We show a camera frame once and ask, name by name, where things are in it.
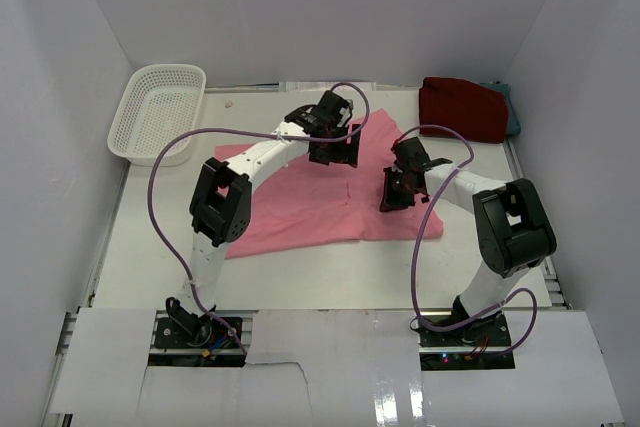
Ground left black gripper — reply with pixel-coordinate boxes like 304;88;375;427
307;122;359;167

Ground pink t shirt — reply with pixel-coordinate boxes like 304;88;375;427
227;110;428;259

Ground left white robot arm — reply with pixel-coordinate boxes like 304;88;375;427
165;89;362;347

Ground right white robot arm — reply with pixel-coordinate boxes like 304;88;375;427
380;137;557;346

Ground papers at back edge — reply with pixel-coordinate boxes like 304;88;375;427
278;81;377;92

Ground folded dark red t shirt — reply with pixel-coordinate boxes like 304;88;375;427
418;77;509;144

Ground folded teal t shirt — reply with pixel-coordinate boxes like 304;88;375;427
481;82;521;137

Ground white paper sheet front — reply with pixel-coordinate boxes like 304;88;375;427
50;308;624;426

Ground white plastic mesh basket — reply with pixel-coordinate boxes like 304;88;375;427
107;64;206;166

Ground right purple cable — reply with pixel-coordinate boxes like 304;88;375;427
390;125;539;359

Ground purple cable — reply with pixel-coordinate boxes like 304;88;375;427
390;125;539;359
149;81;372;356

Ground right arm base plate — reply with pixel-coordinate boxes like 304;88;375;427
410;312;516;372

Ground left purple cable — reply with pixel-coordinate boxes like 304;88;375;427
149;81;372;356

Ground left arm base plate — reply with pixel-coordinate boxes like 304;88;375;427
148;317;246;368

